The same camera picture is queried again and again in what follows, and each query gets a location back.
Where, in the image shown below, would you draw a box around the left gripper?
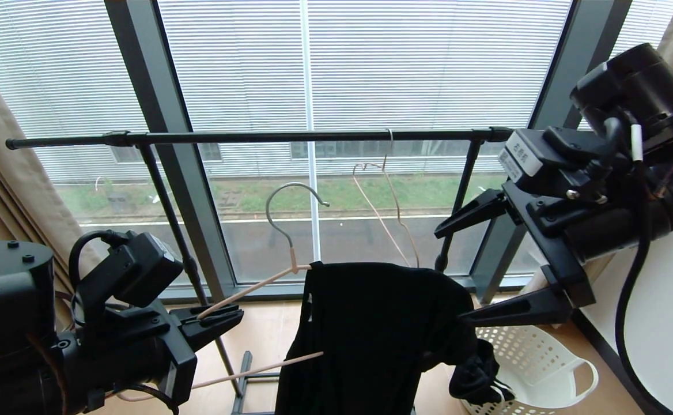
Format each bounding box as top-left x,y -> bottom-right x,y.
0,304 -> 244,415

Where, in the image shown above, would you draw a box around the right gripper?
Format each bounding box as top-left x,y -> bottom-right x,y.
433,167 -> 673,328

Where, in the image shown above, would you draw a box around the pink clothes hanger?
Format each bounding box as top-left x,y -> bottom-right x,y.
116,182 -> 331,402
352,128 -> 421,269

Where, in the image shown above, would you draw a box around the black garment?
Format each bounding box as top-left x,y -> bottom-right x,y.
275,261 -> 479,415

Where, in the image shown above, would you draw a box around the white laundry basket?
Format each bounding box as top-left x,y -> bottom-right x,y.
460,326 -> 600,415

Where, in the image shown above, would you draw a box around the black clothes rack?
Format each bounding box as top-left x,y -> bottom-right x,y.
5,127 -> 513,415

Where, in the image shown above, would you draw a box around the window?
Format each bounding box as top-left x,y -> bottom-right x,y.
0,0 -> 673,303

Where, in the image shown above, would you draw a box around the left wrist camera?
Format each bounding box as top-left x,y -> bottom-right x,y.
69,229 -> 186,329

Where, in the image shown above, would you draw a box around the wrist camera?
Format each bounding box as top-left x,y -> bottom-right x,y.
497,126 -> 628,203
69,229 -> 186,329

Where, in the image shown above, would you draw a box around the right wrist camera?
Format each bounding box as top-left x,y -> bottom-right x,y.
497,126 -> 628,203

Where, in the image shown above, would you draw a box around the black drawstring shorts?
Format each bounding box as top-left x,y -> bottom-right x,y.
449,339 -> 516,404

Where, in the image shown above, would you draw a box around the black cable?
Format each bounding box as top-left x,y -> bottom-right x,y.
600,115 -> 673,415
69,229 -> 135,289

